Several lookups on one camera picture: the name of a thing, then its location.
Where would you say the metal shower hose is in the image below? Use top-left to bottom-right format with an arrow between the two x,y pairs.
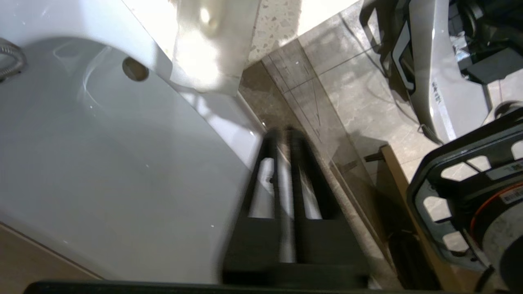
0,38 -> 28,83

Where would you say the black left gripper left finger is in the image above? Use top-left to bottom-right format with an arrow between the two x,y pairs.
223,130 -> 287,287

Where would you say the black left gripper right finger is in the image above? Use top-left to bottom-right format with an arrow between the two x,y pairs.
287,130 -> 371,287

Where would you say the white glossy bathroom fixture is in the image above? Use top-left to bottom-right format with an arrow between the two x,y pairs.
0,0 -> 270,284

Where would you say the silver robot body shell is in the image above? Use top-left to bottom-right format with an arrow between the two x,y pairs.
360,0 -> 523,145

